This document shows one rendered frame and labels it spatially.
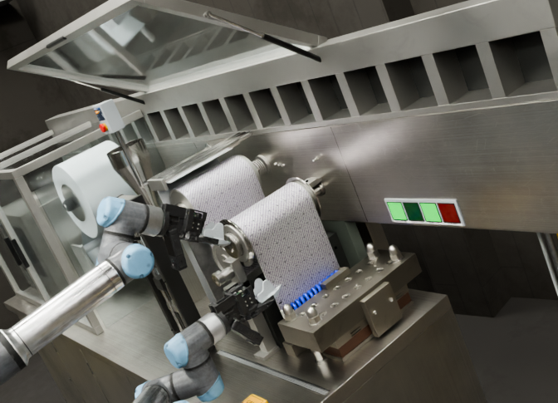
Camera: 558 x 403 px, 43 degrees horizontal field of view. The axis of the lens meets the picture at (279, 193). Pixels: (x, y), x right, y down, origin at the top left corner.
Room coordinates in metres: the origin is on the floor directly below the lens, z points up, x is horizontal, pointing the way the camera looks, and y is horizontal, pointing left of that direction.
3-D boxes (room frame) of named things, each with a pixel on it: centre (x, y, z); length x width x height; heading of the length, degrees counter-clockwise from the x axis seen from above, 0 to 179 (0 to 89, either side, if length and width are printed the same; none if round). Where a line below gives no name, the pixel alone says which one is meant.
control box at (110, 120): (2.35, 0.42, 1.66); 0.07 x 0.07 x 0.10; 31
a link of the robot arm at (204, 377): (1.68, 0.38, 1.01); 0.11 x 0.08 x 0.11; 84
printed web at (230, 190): (2.04, 0.12, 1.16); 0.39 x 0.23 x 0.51; 31
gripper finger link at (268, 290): (1.80, 0.13, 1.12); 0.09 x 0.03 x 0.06; 120
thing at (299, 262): (1.88, 0.02, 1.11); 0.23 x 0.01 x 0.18; 121
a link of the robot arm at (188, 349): (1.67, 0.36, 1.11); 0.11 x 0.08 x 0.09; 121
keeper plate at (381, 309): (1.72, -0.13, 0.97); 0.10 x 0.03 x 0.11; 121
